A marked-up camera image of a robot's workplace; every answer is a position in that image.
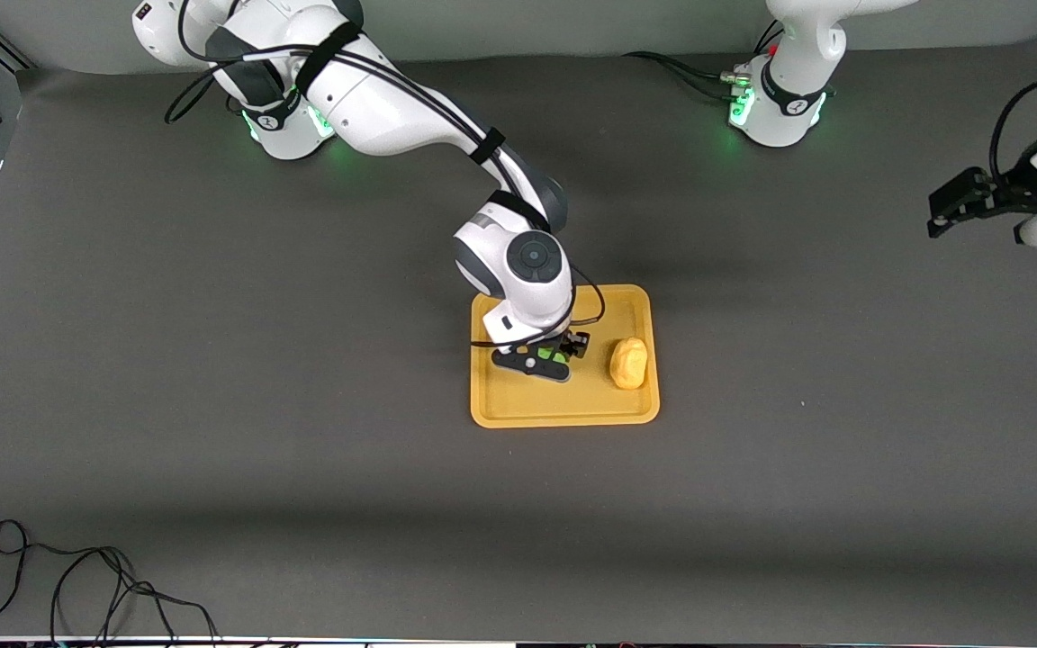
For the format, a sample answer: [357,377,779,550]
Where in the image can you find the black left base cables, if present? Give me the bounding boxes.
[624,18,785,102]

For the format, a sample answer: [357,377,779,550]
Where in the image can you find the yellow potato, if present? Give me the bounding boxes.
[609,337,649,391]

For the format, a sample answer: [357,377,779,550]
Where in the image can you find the dark grey table mat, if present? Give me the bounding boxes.
[0,36,1037,642]

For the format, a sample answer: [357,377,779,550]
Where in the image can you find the orange plastic tray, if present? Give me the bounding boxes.
[470,284,661,428]

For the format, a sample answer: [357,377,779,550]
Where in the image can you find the thin black loose cable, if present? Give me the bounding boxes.
[0,519,222,644]

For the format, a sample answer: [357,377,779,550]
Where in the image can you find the black velcro strap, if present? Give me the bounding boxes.
[295,22,365,95]
[470,128,507,165]

